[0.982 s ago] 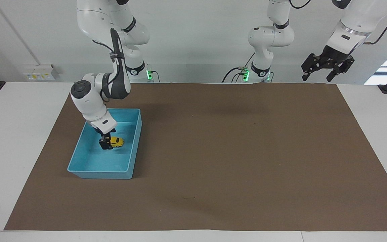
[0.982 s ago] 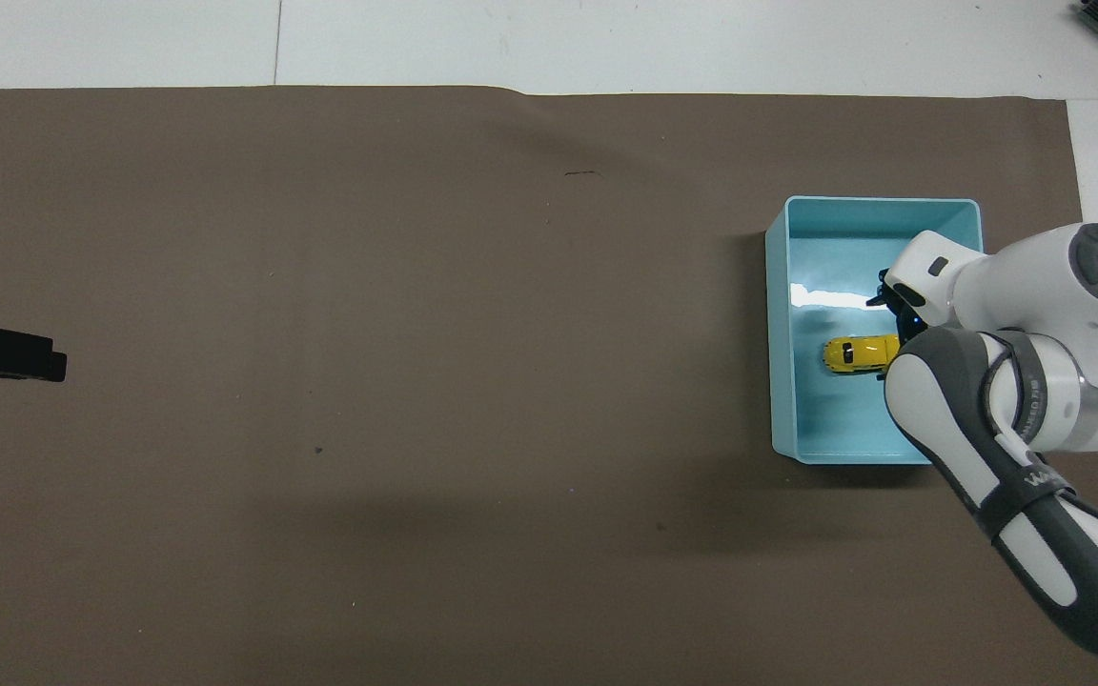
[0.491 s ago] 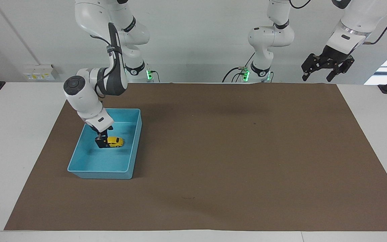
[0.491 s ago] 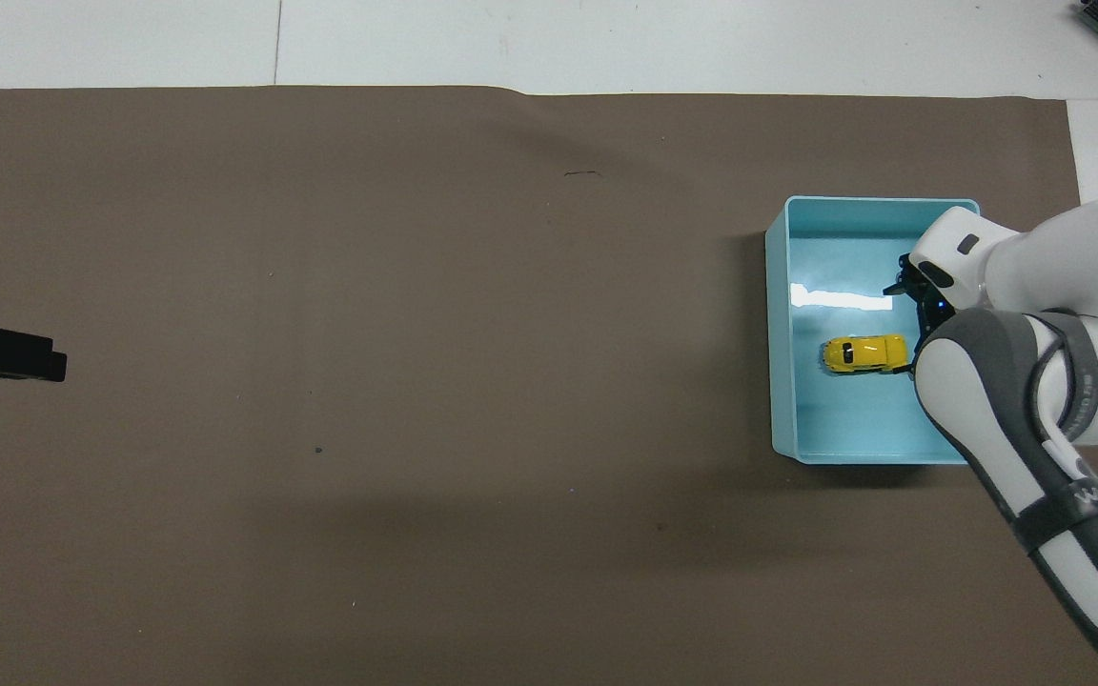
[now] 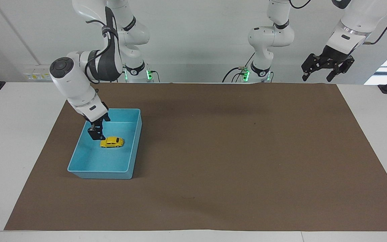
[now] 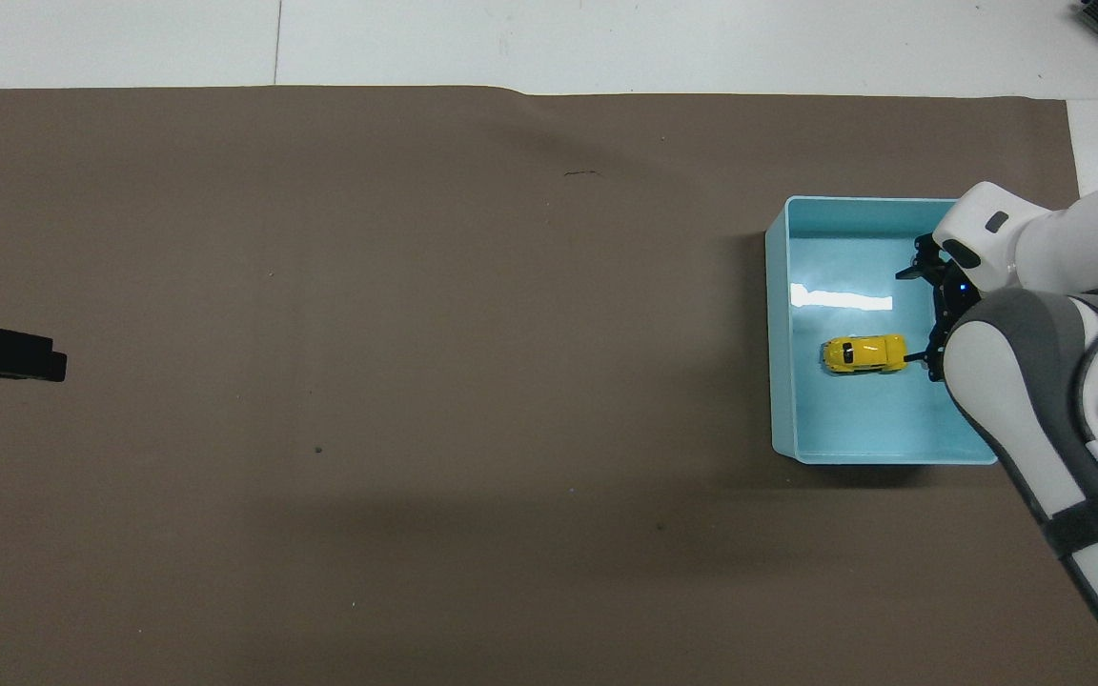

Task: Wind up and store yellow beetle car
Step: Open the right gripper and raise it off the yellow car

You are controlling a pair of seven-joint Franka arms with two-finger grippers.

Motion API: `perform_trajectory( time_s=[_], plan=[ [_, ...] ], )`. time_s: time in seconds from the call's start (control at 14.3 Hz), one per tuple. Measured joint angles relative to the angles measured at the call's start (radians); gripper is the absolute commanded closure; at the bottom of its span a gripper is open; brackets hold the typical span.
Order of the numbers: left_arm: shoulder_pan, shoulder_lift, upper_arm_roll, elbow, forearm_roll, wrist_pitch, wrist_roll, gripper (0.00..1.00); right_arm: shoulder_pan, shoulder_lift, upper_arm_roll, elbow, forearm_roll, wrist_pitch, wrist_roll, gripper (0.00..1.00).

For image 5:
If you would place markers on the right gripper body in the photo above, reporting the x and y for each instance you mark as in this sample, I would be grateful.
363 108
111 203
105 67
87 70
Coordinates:
95 117

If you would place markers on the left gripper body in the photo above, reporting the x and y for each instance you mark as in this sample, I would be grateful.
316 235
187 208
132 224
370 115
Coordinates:
335 54

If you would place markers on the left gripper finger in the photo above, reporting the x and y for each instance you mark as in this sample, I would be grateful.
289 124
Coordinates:
311 64
343 67

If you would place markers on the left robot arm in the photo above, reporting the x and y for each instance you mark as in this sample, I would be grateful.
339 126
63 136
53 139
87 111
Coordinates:
274 35

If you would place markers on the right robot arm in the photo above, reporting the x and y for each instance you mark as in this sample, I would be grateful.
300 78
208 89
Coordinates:
76 84

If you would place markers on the yellow toy beetle car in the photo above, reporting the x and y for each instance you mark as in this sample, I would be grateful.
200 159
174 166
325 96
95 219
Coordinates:
112 142

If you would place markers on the light blue plastic bin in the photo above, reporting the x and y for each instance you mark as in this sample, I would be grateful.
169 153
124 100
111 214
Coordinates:
94 161

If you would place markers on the white wall socket strip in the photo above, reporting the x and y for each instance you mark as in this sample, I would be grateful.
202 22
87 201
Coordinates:
37 75

